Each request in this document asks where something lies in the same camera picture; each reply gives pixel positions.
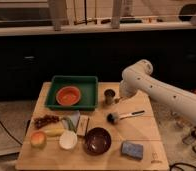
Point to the blue sponge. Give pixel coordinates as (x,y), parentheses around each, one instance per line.
(132,150)

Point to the white small bowl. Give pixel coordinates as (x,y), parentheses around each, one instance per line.
(68,140)

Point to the silver metal fork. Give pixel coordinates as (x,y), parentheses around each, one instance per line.
(117,100)

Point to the dark purple bowl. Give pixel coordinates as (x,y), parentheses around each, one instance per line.
(97,141)

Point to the orange bowl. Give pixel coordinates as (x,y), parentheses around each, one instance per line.
(68,96)

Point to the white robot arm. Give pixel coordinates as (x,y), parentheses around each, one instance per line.
(138,77)

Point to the wooden block with dark strip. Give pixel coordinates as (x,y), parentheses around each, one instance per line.
(82,125)

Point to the dish brush with black head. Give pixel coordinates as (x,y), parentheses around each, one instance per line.
(114,118)

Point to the green plastic tray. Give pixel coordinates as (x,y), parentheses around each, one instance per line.
(88,86)

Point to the bunch of red grapes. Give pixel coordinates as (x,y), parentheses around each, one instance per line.
(45,120)

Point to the metal cup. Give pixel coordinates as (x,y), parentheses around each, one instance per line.
(109,95)

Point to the orange peach fruit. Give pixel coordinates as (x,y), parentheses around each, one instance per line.
(38,139)

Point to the yellow banana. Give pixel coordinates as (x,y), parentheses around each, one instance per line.
(54,132)

